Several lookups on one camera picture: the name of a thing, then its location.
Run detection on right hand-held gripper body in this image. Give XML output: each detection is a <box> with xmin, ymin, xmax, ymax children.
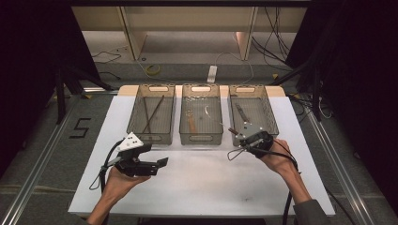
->
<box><xmin>235</xmin><ymin>122</ymin><xmax>274</xmax><ymax>158</ymax></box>

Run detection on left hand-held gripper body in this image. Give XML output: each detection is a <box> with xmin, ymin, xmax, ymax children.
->
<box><xmin>115</xmin><ymin>131</ymin><xmax>159</xmax><ymax>178</ymax></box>

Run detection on transparent grey plastic bin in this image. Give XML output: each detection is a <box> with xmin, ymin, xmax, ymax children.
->
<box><xmin>228</xmin><ymin>83</ymin><xmax>280</xmax><ymax>147</ymax></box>
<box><xmin>126</xmin><ymin>83</ymin><xmax>176</xmax><ymax>145</ymax></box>
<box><xmin>178</xmin><ymin>82</ymin><xmax>224</xmax><ymax>146</ymax></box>

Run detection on spoon with wooden handle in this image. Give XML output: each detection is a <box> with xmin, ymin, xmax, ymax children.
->
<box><xmin>186</xmin><ymin>110</ymin><xmax>198</xmax><ymax>135</ymax></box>

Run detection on person's right hand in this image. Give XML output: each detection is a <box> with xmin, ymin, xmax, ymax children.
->
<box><xmin>259</xmin><ymin>139</ymin><xmax>297</xmax><ymax>176</ymax></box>

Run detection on person's left hand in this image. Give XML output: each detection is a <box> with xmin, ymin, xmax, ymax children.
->
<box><xmin>104</xmin><ymin>167</ymin><xmax>151</xmax><ymax>196</ymax></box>

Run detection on white table mat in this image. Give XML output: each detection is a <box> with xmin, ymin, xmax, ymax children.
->
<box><xmin>68</xmin><ymin>95</ymin><xmax>336</xmax><ymax>218</ymax></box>

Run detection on white power strip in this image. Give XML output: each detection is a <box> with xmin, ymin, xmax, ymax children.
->
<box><xmin>207</xmin><ymin>65</ymin><xmax>218</xmax><ymax>84</ymax></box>

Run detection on black metal stand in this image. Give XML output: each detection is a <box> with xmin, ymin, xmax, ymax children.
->
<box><xmin>268</xmin><ymin>59</ymin><xmax>324</xmax><ymax>122</ymax></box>
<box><xmin>54</xmin><ymin>60</ymin><xmax>115</xmax><ymax>126</ymax></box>

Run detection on yellow tape roll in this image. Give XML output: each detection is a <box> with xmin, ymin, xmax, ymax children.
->
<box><xmin>145</xmin><ymin>64</ymin><xmax>161</xmax><ymax>76</ymax></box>

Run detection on black curtain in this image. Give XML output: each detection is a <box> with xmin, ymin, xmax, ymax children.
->
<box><xmin>284</xmin><ymin>0</ymin><xmax>398</xmax><ymax>218</ymax></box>
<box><xmin>0</xmin><ymin>0</ymin><xmax>102</xmax><ymax>177</ymax></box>

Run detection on cream wooden furniture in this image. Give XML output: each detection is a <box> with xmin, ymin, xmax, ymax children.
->
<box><xmin>72</xmin><ymin>6</ymin><xmax>308</xmax><ymax>62</ymax></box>

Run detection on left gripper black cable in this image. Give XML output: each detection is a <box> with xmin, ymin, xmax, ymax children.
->
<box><xmin>88</xmin><ymin>140</ymin><xmax>125</xmax><ymax>191</ymax></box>

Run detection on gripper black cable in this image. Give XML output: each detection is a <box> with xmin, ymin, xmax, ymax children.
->
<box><xmin>88</xmin><ymin>140</ymin><xmax>125</xmax><ymax>191</ymax></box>
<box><xmin>227</xmin><ymin>139</ymin><xmax>302</xmax><ymax>225</ymax></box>

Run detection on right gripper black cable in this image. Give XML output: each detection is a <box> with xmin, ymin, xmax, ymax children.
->
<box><xmin>227</xmin><ymin>139</ymin><xmax>302</xmax><ymax>225</ymax></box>

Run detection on white floor cable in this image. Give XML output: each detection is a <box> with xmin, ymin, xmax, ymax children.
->
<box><xmin>215</xmin><ymin>51</ymin><xmax>255</xmax><ymax>85</ymax></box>

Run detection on thin black floor cable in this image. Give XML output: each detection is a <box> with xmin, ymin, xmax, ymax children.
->
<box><xmin>93</xmin><ymin>51</ymin><xmax>122</xmax><ymax>65</ymax></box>

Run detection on aluminium floor rail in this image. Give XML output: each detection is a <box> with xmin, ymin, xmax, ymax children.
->
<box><xmin>0</xmin><ymin>90</ymin><xmax>85</xmax><ymax>225</ymax></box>
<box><xmin>306</xmin><ymin>111</ymin><xmax>378</xmax><ymax>225</ymax></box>

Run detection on black cable bundle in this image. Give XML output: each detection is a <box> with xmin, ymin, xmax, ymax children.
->
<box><xmin>252</xmin><ymin>7</ymin><xmax>293</xmax><ymax>72</ymax></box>

